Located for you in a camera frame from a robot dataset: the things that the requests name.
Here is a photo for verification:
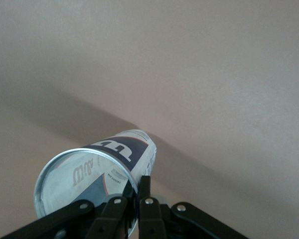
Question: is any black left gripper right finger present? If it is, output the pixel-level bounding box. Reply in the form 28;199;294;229
138;175;250;239

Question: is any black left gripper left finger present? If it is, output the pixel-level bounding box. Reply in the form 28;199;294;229
0;182;135;239

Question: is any white blue tennis ball can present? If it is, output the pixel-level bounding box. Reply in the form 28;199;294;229
33;128;157;236

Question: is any brown table mat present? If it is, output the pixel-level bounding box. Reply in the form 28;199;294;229
0;0;299;239

